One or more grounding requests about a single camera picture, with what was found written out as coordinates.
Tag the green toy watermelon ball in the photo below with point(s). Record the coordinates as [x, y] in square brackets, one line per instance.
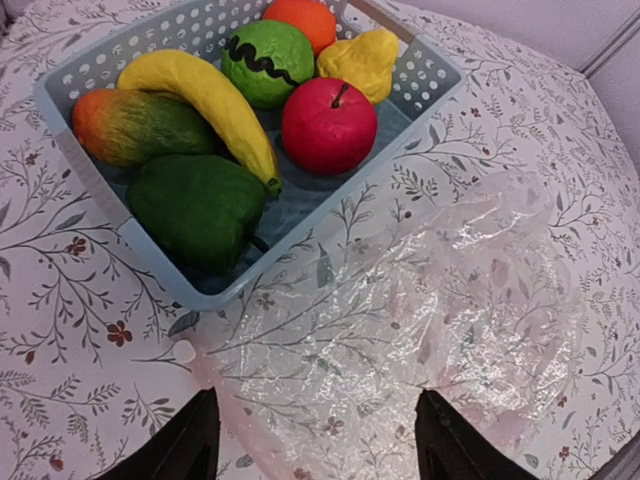
[266, 61]

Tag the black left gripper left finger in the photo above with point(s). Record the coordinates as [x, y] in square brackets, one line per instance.
[187, 447]

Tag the yellow toy banana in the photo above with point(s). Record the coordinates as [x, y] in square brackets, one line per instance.
[213, 95]

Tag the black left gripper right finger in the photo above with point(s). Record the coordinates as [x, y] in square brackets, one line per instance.
[448, 447]

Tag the orange toy orange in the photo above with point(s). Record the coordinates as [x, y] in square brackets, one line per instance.
[312, 18]

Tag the floral tablecloth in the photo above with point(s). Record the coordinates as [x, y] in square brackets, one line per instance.
[87, 373]

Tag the green toy bell pepper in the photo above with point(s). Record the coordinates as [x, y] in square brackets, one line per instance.
[201, 209]

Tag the orange green toy mango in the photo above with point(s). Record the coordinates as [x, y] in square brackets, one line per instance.
[126, 128]

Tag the clear zip top bag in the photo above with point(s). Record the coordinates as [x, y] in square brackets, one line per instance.
[320, 376]

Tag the red toy apple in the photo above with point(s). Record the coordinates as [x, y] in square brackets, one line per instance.
[328, 127]

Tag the light blue perforated basket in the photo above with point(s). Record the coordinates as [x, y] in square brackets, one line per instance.
[424, 78]

